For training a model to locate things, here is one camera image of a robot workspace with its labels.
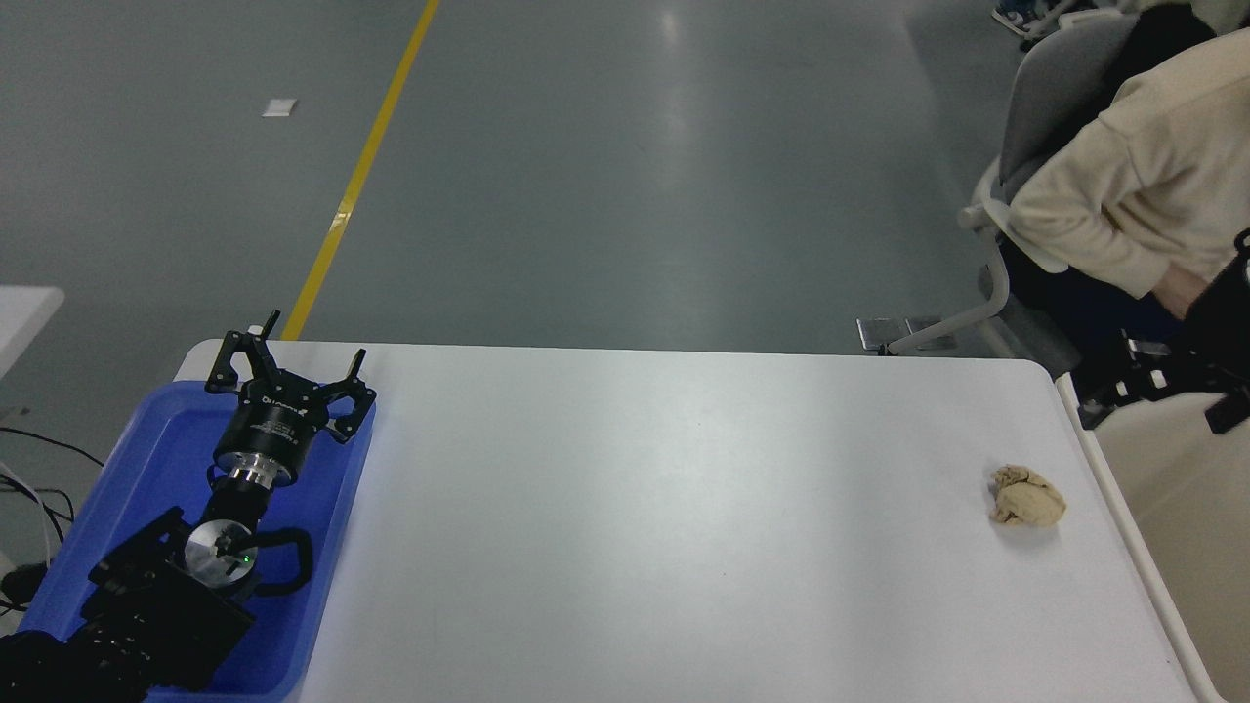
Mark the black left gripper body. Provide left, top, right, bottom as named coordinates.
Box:
left=213, top=377, right=329, bottom=472

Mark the large pale dustbin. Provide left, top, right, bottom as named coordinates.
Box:
left=1055, top=371, right=1250, bottom=703

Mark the person's hand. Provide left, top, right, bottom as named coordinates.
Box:
left=1158, top=268, right=1212, bottom=319

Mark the blue plastic tray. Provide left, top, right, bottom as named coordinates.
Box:
left=18, top=381, right=377, bottom=702

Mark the crumpled tan paper ball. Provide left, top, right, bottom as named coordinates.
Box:
left=990, top=465, right=1067, bottom=529

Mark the person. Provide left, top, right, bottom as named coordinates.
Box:
left=1006, top=0, right=1250, bottom=374

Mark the grey office chair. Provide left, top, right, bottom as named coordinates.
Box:
left=857, top=12, right=1139, bottom=362

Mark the person's foot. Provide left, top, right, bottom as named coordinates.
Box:
left=992, top=0, right=1052, bottom=38

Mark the thin black cable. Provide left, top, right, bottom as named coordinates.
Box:
left=0, top=428, right=104, bottom=468
left=0, top=484, right=75, bottom=546

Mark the white cable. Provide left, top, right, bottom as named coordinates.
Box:
left=0, top=465, right=62, bottom=567

